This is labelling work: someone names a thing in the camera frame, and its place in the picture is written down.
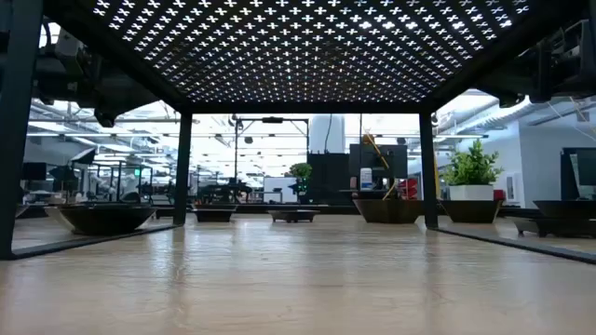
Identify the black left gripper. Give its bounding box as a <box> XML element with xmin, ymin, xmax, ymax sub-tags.
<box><xmin>90</xmin><ymin>69</ymin><xmax>162</xmax><ymax>129</ymax></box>

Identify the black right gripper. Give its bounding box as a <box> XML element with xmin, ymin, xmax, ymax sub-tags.
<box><xmin>469</xmin><ymin>49</ymin><xmax>556</xmax><ymax>109</ymax></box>

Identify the black square flared bowl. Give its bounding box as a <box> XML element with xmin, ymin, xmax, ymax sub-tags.
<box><xmin>352</xmin><ymin>198</ymin><xmax>425</xmax><ymax>225</ymax></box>
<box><xmin>532</xmin><ymin>199</ymin><xmax>596</xmax><ymax>221</ymax></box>
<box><xmin>439</xmin><ymin>199</ymin><xmax>505</xmax><ymax>224</ymax></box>

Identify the small black square plate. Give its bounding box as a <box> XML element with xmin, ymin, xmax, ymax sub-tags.
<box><xmin>192</xmin><ymin>207</ymin><xmax>237</xmax><ymax>223</ymax></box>
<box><xmin>267</xmin><ymin>208</ymin><xmax>321</xmax><ymax>224</ymax></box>
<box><xmin>513</xmin><ymin>217</ymin><xmax>596</xmax><ymax>239</ymax></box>

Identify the black softbox lamp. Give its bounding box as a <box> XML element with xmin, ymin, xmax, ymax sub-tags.
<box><xmin>69</xmin><ymin>147</ymin><xmax>98</xmax><ymax>166</ymax></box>

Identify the green plant in white pot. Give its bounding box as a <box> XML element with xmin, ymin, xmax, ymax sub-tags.
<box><xmin>440</xmin><ymin>138</ymin><xmax>505</xmax><ymax>202</ymax></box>

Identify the small dark monitor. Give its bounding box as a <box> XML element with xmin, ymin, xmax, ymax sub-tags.
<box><xmin>20</xmin><ymin>162</ymin><xmax>48</xmax><ymax>181</ymax></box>

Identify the black monitor back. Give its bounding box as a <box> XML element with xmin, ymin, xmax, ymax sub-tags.
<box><xmin>348</xmin><ymin>143</ymin><xmax>409</xmax><ymax>179</ymax></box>

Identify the black perforated metal rack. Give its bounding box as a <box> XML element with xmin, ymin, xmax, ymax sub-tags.
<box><xmin>0</xmin><ymin>0</ymin><xmax>596</xmax><ymax>266</ymax></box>

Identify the whiteboard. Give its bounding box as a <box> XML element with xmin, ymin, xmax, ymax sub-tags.
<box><xmin>263</xmin><ymin>176</ymin><xmax>300</xmax><ymax>204</ymax></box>

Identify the white round pillar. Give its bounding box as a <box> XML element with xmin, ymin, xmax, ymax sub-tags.
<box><xmin>308</xmin><ymin>114</ymin><xmax>346</xmax><ymax>154</ymax></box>

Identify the small green leafy plant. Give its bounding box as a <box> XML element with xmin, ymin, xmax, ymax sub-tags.
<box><xmin>289</xmin><ymin>162</ymin><xmax>314</xmax><ymax>194</ymax></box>

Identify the white framed wall picture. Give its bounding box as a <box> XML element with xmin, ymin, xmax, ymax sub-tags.
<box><xmin>505</xmin><ymin>172</ymin><xmax>519</xmax><ymax>203</ymax></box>

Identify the looped yellow cable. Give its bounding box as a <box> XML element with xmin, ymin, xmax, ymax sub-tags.
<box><xmin>361</xmin><ymin>133</ymin><xmax>398</xmax><ymax>201</ymax></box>

